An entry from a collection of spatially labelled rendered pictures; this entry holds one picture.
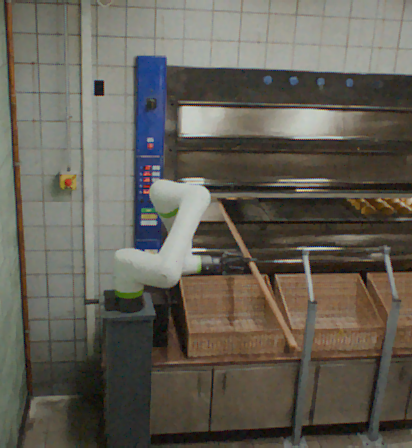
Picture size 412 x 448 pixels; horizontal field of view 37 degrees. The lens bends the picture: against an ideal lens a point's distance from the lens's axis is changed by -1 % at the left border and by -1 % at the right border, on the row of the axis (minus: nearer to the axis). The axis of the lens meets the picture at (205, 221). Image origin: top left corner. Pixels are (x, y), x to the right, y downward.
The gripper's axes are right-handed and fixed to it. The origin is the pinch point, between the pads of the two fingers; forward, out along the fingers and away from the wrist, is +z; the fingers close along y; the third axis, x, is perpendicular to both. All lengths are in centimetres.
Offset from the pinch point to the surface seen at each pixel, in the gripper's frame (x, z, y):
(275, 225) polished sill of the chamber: -60, 29, 2
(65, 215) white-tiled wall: -60, -96, -5
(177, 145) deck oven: -60, -33, -47
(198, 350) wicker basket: -10, -23, 57
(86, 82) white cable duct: -58, -83, -81
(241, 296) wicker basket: -54, 9, 47
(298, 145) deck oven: -61, 38, -48
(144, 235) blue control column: -57, -51, 7
